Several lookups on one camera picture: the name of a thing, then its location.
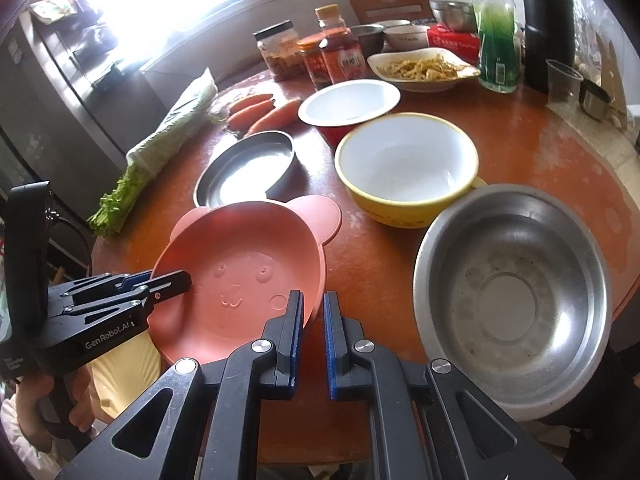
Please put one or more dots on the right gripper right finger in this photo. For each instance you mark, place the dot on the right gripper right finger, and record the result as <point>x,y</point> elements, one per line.
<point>427,421</point>

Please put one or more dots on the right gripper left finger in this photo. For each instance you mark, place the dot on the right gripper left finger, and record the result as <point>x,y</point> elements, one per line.
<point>200,421</point>

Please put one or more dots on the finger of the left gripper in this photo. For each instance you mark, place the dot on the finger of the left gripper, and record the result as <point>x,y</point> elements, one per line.
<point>105,284</point>
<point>141,299</point>

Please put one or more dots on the pink bear-shaped plate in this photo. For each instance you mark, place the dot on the pink bear-shaped plate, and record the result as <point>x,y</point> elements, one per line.
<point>243,259</point>

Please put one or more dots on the yellow shell-shaped plate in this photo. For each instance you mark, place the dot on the yellow shell-shaped plate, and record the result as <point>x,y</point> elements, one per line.
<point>122,374</point>

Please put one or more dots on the round metal pan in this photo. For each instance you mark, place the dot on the round metal pan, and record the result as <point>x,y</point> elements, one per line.
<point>253,168</point>

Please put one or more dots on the stainless steel bowl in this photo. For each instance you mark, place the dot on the stainless steel bowl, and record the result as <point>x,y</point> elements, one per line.
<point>512,288</point>

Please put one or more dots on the person's left hand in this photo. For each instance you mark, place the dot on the person's left hand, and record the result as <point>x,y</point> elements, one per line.
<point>56,410</point>

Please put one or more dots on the wrapped green celery bunch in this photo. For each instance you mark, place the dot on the wrapped green celery bunch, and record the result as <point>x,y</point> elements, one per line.
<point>148,158</point>

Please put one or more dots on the middle orange carrot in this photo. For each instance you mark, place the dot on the middle orange carrot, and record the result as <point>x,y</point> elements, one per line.
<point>245,118</point>

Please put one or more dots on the orange carrot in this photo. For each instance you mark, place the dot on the orange carrot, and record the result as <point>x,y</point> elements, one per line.
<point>245,118</point>
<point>278,118</point>
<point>247,101</point>

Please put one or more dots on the grey refrigerator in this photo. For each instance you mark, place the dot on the grey refrigerator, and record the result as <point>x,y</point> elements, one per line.
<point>65,129</point>

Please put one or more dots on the back orange carrot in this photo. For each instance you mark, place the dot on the back orange carrot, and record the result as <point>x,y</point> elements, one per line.
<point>247,101</point>

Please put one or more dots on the front orange carrot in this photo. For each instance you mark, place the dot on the front orange carrot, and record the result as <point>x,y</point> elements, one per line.
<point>278,118</point>

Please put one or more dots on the red instant noodle bowl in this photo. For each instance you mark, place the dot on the red instant noodle bowl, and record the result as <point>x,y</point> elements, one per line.
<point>335,110</point>

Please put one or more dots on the yellow enamel bowl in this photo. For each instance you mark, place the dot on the yellow enamel bowl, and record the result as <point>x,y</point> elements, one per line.
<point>404,169</point>

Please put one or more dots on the clear plastic snack jar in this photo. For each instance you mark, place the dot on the clear plastic snack jar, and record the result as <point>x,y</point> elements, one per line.
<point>278,46</point>

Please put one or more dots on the red chili sauce jar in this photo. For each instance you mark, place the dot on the red chili sauce jar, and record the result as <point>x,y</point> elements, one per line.
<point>309,48</point>

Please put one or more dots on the dark sauce bottle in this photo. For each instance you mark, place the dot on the dark sauce bottle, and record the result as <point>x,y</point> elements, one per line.
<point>340,48</point>

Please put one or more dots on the white dish with food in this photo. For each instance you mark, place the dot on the white dish with food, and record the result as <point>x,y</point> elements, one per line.
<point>428,70</point>

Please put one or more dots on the white ceramic bowl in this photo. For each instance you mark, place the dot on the white ceramic bowl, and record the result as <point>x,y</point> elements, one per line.
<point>407,37</point>

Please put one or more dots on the wooden chair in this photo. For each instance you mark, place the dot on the wooden chair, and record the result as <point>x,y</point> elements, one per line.
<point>373,11</point>

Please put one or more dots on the red tissue box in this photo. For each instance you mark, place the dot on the red tissue box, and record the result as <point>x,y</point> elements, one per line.
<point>464,44</point>

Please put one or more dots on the small steel cup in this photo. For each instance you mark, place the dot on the small steel cup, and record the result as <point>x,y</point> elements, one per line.
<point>593,100</point>

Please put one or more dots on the clear plastic cup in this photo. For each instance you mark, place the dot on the clear plastic cup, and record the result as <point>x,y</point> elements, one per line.
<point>564,83</point>

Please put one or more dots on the small steel bowl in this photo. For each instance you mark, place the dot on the small steel bowl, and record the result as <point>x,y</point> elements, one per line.
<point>457,16</point>

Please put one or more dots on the wooden rabbit ornament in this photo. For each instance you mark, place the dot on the wooden rabbit ornament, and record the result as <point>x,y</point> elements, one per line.
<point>612,82</point>

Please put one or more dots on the green liquid plastic bottle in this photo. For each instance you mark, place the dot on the green liquid plastic bottle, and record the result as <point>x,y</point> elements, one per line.
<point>497,61</point>

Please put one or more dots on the black thermos flask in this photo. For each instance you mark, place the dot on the black thermos flask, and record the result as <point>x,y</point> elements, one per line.
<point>549,35</point>

